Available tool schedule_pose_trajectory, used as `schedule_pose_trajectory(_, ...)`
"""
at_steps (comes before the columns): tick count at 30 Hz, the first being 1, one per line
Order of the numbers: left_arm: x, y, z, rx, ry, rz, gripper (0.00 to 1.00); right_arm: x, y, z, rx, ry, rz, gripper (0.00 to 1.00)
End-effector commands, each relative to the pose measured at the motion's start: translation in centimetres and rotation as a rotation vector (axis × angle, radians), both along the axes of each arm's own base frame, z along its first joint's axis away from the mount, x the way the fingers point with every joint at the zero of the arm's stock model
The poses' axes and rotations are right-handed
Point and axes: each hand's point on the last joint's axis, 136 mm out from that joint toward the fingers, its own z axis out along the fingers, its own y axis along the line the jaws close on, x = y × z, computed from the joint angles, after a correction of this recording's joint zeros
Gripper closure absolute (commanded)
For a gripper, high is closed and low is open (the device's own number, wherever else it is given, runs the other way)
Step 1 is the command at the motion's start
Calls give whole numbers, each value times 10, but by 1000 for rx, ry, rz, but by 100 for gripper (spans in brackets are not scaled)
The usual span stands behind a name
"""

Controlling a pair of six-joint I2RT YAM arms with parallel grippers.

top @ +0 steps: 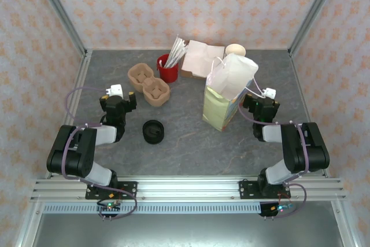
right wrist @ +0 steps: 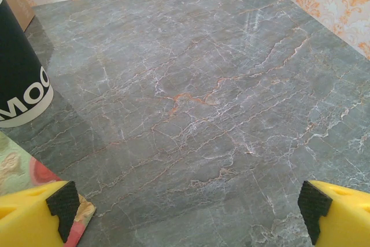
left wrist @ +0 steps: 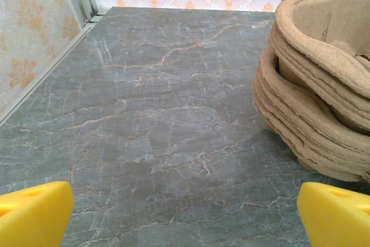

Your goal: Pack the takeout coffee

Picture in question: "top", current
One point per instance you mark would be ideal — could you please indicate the black cup lid stack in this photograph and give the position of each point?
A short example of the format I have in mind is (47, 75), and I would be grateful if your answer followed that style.
(153, 134)

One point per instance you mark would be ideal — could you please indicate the circuit board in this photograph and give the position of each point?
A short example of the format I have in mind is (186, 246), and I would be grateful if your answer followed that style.
(109, 207)
(279, 208)

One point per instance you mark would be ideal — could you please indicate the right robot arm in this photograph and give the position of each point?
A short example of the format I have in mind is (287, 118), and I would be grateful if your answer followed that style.
(295, 148)

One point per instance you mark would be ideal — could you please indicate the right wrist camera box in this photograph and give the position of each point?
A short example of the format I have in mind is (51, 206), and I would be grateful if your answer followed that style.
(270, 93)

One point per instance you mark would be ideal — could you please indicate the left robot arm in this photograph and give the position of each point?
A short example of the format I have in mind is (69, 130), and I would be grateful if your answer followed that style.
(84, 154)

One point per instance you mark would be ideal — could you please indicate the cardboard napkin box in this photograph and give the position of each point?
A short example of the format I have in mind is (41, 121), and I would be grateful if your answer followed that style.
(192, 75)

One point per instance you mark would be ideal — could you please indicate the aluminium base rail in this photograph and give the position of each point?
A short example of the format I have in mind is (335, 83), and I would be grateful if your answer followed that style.
(188, 187)

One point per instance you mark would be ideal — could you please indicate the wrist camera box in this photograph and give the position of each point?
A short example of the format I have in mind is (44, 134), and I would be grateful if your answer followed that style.
(270, 93)
(115, 89)

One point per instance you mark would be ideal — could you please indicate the left circuit board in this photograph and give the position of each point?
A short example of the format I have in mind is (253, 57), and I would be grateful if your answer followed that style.
(109, 207)

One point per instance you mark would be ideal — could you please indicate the brown pulp cup carrier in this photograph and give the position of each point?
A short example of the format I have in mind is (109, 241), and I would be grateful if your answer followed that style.
(154, 104)
(148, 83)

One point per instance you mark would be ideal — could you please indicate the paper cup stack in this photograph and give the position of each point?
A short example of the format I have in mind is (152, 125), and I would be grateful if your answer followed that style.
(234, 49)

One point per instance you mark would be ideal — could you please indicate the black left mount plate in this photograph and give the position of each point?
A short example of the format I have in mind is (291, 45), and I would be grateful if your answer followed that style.
(130, 189)

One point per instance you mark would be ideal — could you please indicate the aluminium frame post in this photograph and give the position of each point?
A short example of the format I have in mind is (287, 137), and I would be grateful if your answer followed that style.
(313, 12)
(62, 12)

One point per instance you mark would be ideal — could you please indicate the black mount plate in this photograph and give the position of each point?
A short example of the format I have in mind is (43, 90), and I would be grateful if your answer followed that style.
(247, 189)
(130, 189)

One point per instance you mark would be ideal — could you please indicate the grey metal panel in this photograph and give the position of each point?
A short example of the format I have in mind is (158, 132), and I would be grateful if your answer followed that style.
(188, 231)

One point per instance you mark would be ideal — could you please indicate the right circuit board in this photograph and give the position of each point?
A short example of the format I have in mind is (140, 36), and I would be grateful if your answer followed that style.
(279, 208)

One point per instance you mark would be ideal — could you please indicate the paper takeout bag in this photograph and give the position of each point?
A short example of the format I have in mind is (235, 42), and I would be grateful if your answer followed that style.
(216, 108)

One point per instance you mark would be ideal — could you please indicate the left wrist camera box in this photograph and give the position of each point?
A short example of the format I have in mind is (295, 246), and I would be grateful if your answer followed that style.
(115, 89)

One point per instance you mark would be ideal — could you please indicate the black right mount plate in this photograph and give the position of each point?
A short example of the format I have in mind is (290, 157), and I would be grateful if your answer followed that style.
(247, 189)

